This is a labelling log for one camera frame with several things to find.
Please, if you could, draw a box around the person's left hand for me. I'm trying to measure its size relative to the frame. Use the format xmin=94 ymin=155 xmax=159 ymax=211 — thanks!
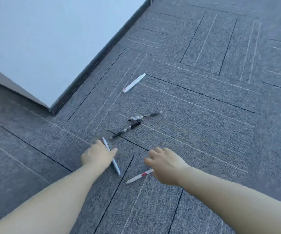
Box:
xmin=80 ymin=139 xmax=118 ymax=172

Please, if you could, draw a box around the person's right hand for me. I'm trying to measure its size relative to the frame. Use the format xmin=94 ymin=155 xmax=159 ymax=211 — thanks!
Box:
xmin=144 ymin=147 xmax=192 ymax=187

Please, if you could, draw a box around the white pen with dark clip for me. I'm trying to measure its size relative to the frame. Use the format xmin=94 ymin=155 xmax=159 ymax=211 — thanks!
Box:
xmin=102 ymin=137 xmax=121 ymax=176

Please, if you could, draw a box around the person's left forearm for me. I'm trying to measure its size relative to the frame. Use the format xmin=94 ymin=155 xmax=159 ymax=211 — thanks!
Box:
xmin=0 ymin=161 xmax=112 ymax=234

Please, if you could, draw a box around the person's right forearm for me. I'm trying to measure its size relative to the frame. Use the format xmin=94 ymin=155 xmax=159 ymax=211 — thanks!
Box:
xmin=177 ymin=166 xmax=281 ymax=234

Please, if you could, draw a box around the white pen with red spot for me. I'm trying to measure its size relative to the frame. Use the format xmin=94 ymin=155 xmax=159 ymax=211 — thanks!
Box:
xmin=126 ymin=169 xmax=154 ymax=185

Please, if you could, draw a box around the black pen with white print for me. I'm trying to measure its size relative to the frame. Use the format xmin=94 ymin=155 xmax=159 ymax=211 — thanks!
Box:
xmin=109 ymin=121 xmax=142 ymax=140

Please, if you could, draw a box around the clear pen with black grip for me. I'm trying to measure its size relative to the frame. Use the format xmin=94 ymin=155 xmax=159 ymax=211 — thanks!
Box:
xmin=128 ymin=111 xmax=163 ymax=122

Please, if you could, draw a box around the white pen with red end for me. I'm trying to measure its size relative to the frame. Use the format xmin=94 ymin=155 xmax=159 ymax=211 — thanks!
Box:
xmin=122 ymin=73 xmax=146 ymax=93

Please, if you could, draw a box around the dark wall baseboard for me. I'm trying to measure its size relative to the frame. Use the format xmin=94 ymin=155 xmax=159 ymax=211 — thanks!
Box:
xmin=49 ymin=0 xmax=157 ymax=116

